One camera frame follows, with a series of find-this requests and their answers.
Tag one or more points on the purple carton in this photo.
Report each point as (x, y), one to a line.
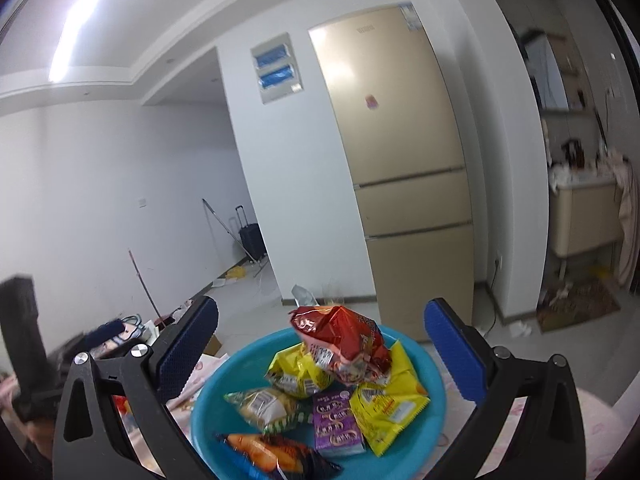
(337, 422)

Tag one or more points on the beige hanging towel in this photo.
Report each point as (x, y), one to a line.
(627, 220)

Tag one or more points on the wall electrical panel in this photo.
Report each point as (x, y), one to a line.
(277, 67)

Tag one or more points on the bathroom mirror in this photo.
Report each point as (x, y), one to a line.
(547, 75)

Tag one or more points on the yellow snack packet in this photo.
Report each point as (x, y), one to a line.
(390, 410)

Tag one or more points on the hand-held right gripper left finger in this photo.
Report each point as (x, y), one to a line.
(187, 350)

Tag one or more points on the cardboard box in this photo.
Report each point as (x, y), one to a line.
(214, 346)

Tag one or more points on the blue chip packet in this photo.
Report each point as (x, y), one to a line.
(270, 455)

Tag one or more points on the beige vanity cabinet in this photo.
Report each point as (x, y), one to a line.
(585, 220)

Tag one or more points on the green striped bread packet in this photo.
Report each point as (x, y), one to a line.
(265, 407)

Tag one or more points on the red snack packet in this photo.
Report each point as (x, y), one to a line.
(345, 340)

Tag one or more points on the small yellow chip packet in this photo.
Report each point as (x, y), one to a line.
(295, 370)

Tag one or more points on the crumpled silver wrapper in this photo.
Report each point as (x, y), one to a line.
(303, 296)

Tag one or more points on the mop pole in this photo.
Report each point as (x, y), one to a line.
(220, 219)

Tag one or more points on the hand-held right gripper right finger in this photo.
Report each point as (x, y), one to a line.
(452, 352)

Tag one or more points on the brown floor mat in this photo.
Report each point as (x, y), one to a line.
(575, 305)

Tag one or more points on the blue plastic basin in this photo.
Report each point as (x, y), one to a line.
(207, 410)

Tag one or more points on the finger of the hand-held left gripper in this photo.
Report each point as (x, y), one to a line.
(105, 332)

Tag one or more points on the yellow bag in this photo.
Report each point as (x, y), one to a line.
(235, 273)

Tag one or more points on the dark pump bottle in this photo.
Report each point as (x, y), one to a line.
(575, 155)

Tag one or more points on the gold refrigerator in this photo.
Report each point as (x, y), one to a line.
(400, 160)

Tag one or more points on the black suitcase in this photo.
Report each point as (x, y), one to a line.
(250, 240)

